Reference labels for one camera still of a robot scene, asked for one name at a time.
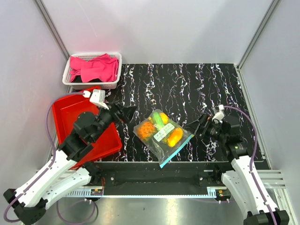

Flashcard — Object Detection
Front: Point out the red plastic bin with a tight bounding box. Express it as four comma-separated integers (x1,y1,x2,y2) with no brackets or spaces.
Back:
52,91,122,170

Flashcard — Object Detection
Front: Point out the yellow orange fake mango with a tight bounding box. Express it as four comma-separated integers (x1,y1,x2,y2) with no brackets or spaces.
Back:
167,127,183,147

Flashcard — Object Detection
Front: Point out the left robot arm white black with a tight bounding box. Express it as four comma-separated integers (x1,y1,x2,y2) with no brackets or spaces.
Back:
3,103,136,225

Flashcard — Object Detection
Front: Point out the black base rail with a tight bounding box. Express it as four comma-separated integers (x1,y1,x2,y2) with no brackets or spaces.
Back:
95,162,233,187

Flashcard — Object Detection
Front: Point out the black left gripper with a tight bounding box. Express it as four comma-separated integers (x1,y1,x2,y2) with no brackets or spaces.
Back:
91,101,138,142

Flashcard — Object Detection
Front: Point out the orange fake carrot piece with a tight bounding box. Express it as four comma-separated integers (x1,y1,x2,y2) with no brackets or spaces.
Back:
137,121,156,140

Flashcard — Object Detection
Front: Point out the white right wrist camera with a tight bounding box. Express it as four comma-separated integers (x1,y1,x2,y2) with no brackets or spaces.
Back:
212,105,225,123

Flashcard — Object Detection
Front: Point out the aluminium frame post left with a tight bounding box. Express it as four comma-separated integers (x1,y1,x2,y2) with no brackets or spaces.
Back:
33,0,70,60

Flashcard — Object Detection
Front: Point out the aluminium frame post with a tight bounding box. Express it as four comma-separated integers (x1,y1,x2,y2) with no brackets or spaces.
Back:
236,0,281,70
33,0,70,60

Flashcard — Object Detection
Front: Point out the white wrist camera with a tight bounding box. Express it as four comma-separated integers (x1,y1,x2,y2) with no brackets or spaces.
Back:
212,105,225,123
83,89,109,110

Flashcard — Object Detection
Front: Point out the white plastic basket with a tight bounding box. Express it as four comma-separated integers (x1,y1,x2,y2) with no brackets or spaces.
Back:
62,52,122,90

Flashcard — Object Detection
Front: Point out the clear zip top bag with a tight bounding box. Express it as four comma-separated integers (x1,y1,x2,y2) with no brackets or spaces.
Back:
134,109,194,168

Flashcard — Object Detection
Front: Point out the green fake cucumber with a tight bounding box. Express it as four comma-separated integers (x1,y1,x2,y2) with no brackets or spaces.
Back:
153,112,164,131

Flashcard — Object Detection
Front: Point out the pink cloth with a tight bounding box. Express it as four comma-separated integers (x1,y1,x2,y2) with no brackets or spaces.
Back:
70,53,119,83

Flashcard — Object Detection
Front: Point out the aluminium frame post right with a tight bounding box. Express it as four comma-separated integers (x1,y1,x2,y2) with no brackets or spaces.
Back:
236,0,281,70

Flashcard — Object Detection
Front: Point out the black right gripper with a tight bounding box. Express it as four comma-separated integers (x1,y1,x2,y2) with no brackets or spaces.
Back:
182,112,227,143

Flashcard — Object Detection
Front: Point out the yellow fake lemon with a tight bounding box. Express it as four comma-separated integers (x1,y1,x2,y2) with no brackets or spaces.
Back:
160,112,169,125

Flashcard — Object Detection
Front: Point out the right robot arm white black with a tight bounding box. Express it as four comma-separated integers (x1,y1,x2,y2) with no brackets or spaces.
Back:
184,114,290,225

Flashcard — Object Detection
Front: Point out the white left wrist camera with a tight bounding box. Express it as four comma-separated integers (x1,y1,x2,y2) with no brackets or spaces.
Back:
83,89,109,110

